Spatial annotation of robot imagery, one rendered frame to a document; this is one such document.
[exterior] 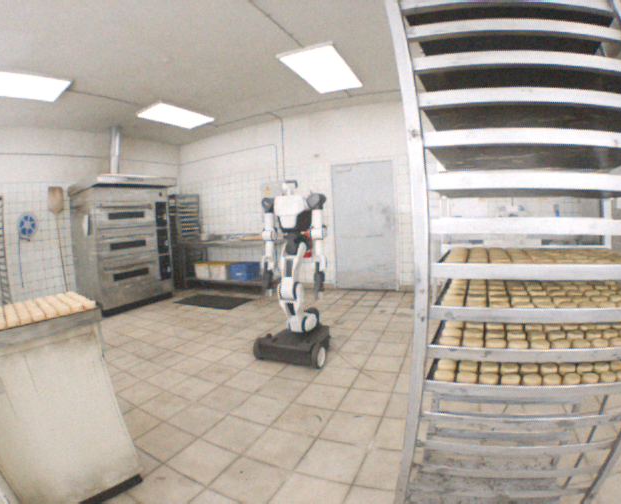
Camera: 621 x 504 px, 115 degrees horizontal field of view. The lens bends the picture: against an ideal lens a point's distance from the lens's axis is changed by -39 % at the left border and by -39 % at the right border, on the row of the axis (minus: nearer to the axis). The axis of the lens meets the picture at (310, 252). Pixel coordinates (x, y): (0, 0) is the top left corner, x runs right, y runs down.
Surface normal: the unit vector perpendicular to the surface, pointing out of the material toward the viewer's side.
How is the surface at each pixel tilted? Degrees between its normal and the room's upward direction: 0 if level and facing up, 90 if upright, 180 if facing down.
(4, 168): 90
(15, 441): 90
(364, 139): 90
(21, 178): 90
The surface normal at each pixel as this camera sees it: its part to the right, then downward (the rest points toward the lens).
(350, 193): -0.40, 0.11
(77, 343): 0.86, 0.00
